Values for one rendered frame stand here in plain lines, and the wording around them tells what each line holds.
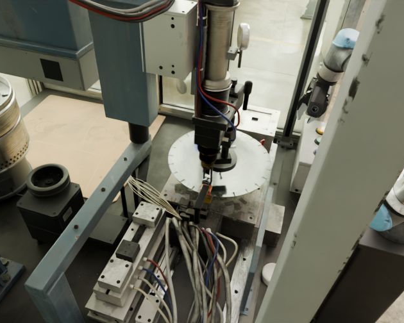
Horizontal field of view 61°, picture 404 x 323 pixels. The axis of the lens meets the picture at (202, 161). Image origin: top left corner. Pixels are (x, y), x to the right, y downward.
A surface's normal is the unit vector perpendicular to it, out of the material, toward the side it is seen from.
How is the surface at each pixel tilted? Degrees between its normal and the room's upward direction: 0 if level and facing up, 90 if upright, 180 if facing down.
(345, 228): 90
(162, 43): 90
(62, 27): 90
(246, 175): 0
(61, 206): 0
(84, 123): 0
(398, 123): 90
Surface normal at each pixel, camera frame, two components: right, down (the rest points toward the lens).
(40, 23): -0.29, 0.63
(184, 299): 0.05, -0.74
